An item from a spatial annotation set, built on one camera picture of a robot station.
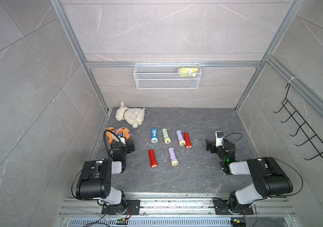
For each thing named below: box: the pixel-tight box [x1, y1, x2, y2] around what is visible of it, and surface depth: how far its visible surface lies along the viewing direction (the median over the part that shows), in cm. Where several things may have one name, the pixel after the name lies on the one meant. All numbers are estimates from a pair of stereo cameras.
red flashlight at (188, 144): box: [183, 132, 193, 150], surface depth 97 cm
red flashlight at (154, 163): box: [148, 148, 159, 169], surface depth 91 cm
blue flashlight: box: [151, 128, 159, 144], surface depth 100 cm
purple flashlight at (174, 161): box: [168, 147, 179, 166], surface depth 92 cm
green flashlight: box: [161, 127, 172, 145], surface depth 102 cm
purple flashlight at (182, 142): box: [175, 129, 186, 147], surface depth 100 cm
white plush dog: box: [115, 101, 146, 129], surface depth 109 cm
